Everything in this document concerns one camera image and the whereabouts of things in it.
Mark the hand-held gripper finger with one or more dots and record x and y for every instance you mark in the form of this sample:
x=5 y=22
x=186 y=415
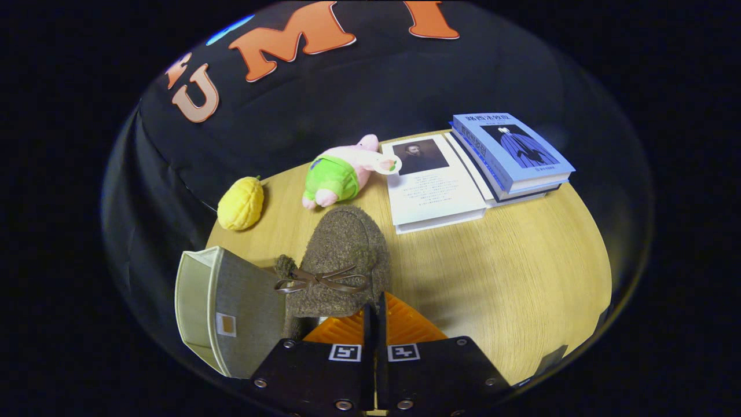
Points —
x=382 y=376
x=369 y=370

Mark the brown fleece shoe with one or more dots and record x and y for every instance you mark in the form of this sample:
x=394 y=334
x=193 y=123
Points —
x=347 y=243

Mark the grey fabric storage box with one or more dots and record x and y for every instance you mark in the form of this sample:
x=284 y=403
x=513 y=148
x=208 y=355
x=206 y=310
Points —
x=249 y=313

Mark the white book with portrait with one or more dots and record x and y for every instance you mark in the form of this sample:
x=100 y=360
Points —
x=434 y=191

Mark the pink plush toy green clothes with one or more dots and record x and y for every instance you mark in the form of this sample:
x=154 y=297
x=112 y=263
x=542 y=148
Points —
x=333 y=176

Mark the yellow plush bun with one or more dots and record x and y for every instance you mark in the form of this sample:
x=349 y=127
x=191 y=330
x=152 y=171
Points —
x=240 y=202

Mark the white book under blue book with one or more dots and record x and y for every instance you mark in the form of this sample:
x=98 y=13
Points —
x=480 y=185

